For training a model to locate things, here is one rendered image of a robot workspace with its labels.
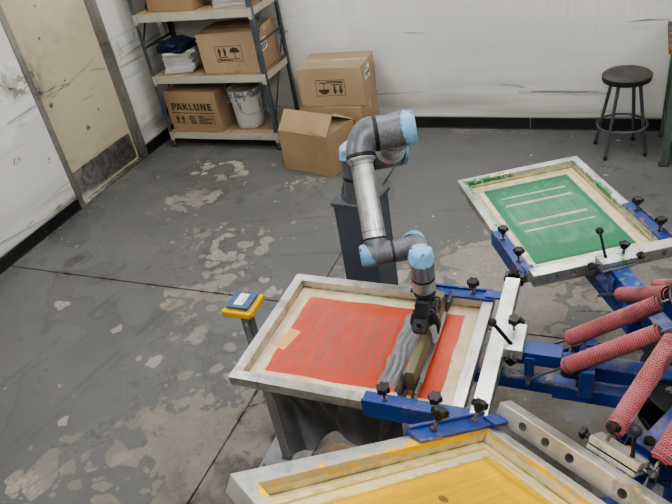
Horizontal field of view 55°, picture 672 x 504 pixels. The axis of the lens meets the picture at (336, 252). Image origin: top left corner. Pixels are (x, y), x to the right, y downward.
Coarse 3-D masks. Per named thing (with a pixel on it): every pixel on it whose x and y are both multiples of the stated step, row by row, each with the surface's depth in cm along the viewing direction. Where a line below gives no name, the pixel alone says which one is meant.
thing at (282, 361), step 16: (304, 336) 234; (288, 352) 228; (272, 368) 223; (288, 368) 222; (304, 368) 221; (320, 368) 219; (384, 368) 215; (432, 368) 212; (448, 368) 210; (352, 384) 211; (368, 384) 210; (432, 384) 206
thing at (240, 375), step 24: (288, 288) 254; (336, 288) 253; (360, 288) 248; (384, 288) 244; (408, 288) 242; (480, 312) 225; (264, 336) 232; (480, 336) 215; (240, 360) 224; (240, 384) 218; (264, 384) 213; (288, 384) 210; (312, 384) 209; (360, 408) 202
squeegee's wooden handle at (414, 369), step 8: (440, 296) 225; (440, 312) 223; (424, 336) 209; (416, 344) 207; (424, 344) 206; (416, 352) 204; (424, 352) 207; (416, 360) 201; (424, 360) 208; (408, 368) 199; (416, 368) 199; (408, 376) 198; (416, 376) 200; (408, 384) 200
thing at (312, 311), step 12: (312, 300) 251; (324, 300) 250; (336, 300) 249; (300, 312) 246; (312, 312) 245; (372, 312) 239; (384, 312) 238; (396, 312) 237; (408, 312) 236; (300, 324) 240; (312, 324) 239; (444, 324) 228; (456, 324) 227; (396, 336) 227; (444, 336) 223; (456, 336) 222; (444, 348) 218
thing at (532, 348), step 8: (528, 344) 202; (536, 344) 201; (544, 344) 201; (552, 344) 200; (528, 352) 199; (536, 352) 199; (544, 352) 198; (552, 352) 198; (560, 352) 197; (504, 360) 204; (520, 360) 202; (536, 360) 199; (544, 360) 198; (552, 360) 197; (560, 360) 196
